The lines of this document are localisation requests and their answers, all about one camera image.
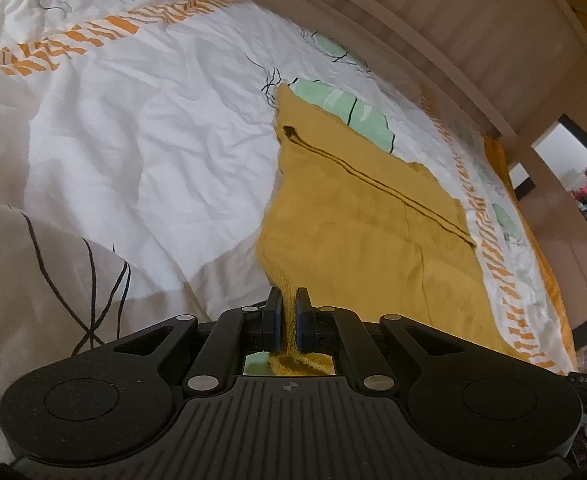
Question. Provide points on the yellow knitted sweater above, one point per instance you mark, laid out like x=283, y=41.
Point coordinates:
x=353, y=240

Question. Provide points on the wooden bed frame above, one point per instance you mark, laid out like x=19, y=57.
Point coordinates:
x=448, y=20

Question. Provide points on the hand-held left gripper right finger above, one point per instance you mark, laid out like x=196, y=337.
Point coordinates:
x=302, y=325

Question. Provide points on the white printed duvet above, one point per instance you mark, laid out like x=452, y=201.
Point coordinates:
x=148, y=110

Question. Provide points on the orange bed sheet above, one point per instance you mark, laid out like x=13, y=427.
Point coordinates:
x=543, y=260

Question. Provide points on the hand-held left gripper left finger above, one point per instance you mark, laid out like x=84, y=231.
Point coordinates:
x=273, y=325

